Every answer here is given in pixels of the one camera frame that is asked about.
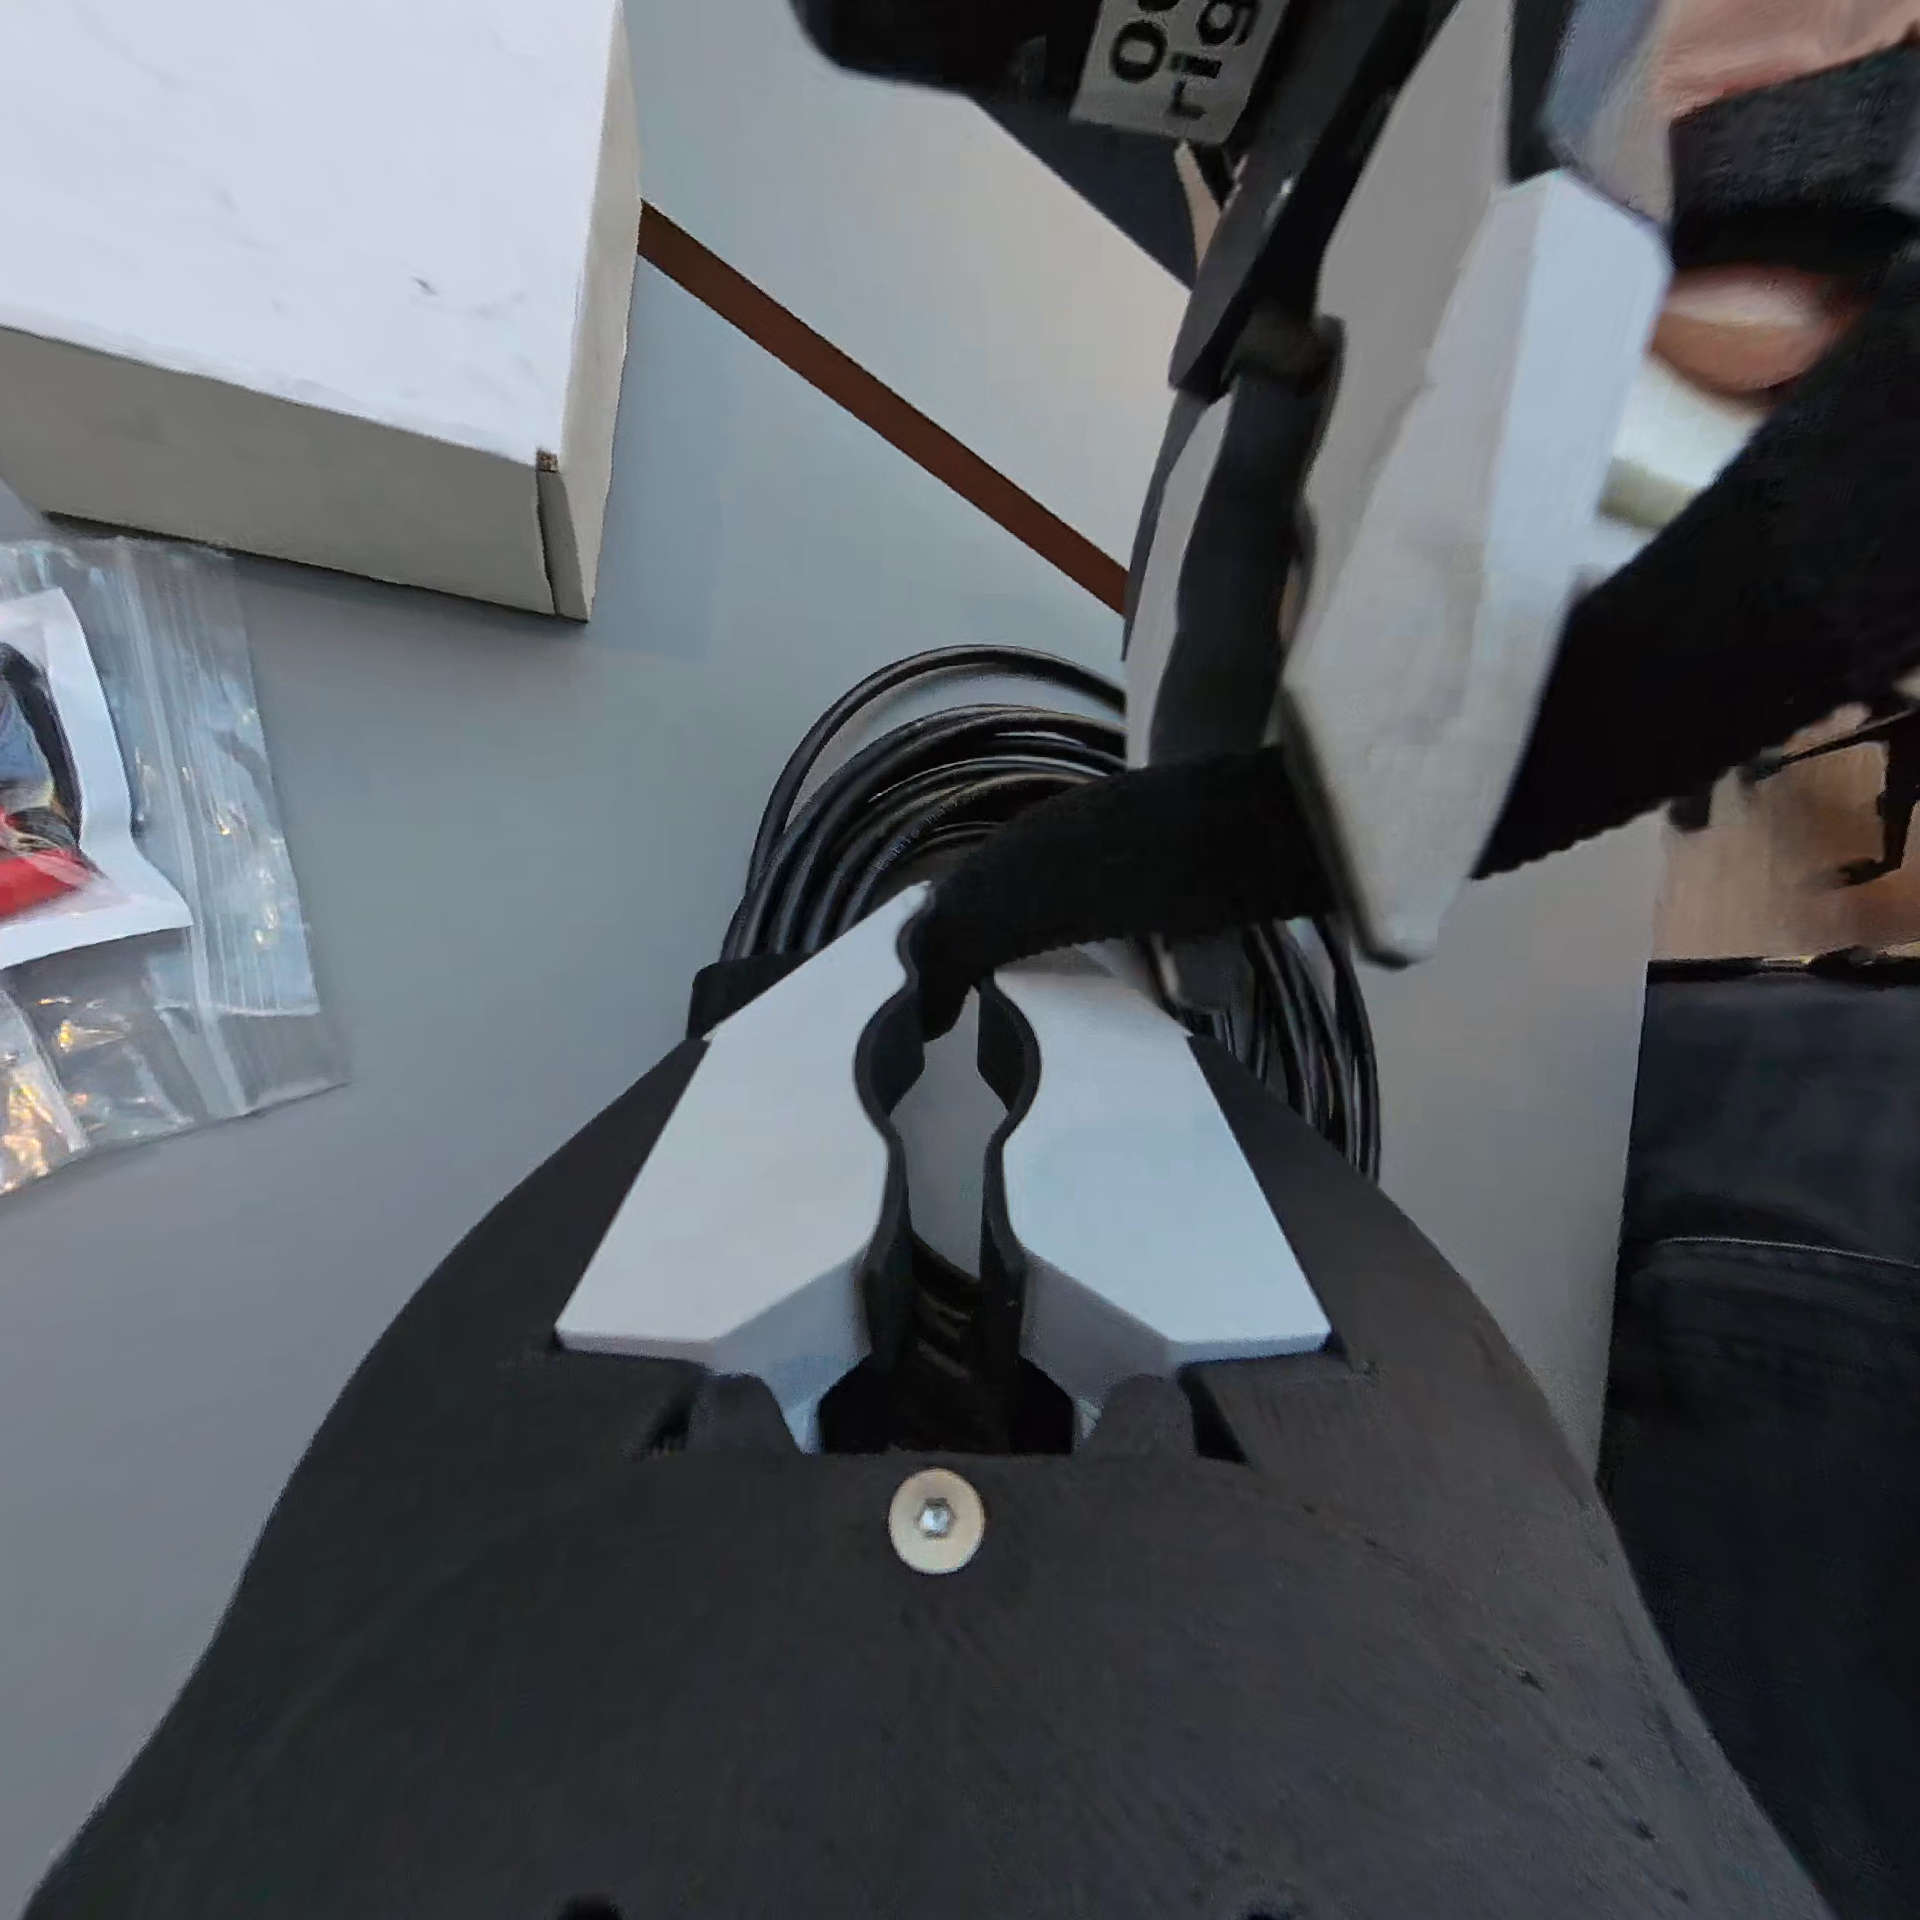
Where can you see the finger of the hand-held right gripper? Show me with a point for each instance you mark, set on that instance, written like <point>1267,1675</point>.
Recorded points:
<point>1440,628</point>
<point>1152,675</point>

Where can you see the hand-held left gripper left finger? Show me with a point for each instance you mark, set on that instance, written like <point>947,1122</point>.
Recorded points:
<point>720,1200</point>

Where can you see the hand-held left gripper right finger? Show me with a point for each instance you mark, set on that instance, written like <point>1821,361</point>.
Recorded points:
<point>1170,1200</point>

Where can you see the grey desk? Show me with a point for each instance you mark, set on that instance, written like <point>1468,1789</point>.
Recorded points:
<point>524,825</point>

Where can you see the person's right hand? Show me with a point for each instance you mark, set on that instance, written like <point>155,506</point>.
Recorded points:
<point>1739,339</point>

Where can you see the small clear bag red parts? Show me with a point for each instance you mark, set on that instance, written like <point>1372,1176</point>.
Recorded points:
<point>224,931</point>

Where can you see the person's dark clothing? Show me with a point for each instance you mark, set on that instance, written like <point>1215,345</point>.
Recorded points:
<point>1769,1348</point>

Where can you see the white cardboard box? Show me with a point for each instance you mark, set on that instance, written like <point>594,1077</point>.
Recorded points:
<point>300,225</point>

